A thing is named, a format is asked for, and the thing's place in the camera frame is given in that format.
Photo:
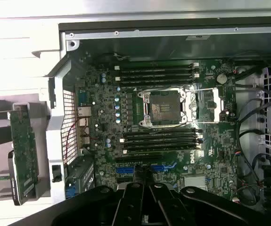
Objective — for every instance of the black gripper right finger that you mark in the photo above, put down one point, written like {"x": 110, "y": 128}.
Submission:
{"x": 173, "y": 207}

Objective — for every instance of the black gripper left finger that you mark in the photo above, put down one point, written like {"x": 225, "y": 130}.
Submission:
{"x": 125, "y": 207}

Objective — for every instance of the silver chipset heatsink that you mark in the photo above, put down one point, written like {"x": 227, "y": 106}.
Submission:
{"x": 194, "y": 182}

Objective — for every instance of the blue expansion slot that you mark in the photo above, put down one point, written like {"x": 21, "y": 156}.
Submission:
{"x": 123, "y": 170}

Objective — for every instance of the RAM slot white clips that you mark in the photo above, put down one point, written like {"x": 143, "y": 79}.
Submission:
{"x": 161, "y": 137}
{"x": 156, "y": 77}
{"x": 156, "y": 66}
{"x": 161, "y": 148}

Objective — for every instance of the RAM slot black clips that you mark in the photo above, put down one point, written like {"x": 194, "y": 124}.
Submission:
{"x": 156, "y": 82}
{"x": 156, "y": 71}
{"x": 161, "y": 132}
{"x": 161, "y": 143}

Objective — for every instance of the green motherboard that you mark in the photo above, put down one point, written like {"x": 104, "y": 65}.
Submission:
{"x": 220, "y": 150}

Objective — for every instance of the grey parts rack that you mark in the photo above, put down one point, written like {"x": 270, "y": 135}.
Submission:
{"x": 41, "y": 188}

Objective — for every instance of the CPU socket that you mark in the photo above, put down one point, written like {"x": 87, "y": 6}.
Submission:
{"x": 163, "y": 108}

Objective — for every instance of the metal socket cover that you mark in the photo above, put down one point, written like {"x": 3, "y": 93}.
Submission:
{"x": 216, "y": 106}

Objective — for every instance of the round coin battery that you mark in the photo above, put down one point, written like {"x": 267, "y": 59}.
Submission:
{"x": 221, "y": 78}

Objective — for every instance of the open black PC case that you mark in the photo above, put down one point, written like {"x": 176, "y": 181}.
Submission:
{"x": 149, "y": 47}

